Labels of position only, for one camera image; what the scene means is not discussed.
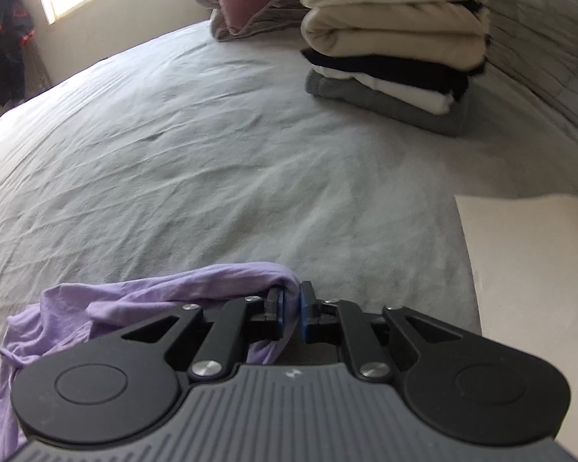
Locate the grey padded headboard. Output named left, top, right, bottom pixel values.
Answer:
left=489, top=0, right=578, bottom=127

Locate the white folded garment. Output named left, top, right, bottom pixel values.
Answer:
left=313, top=66, right=454, bottom=115

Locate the dark hanging clothing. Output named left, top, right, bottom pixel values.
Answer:
left=0, top=0, right=35, bottom=106

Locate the black folded garment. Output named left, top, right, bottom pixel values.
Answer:
left=301, top=48, right=487, bottom=101

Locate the beige folded garment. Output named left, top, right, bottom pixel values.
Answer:
left=302, top=2, right=490, bottom=71

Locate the purple garment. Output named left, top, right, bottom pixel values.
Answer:
left=0, top=262, right=299, bottom=461

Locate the grey bed sheet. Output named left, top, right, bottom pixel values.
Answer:
left=0, top=20, right=578, bottom=462

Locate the dark grey folded garment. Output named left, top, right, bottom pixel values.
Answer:
left=305, top=70, right=473, bottom=137

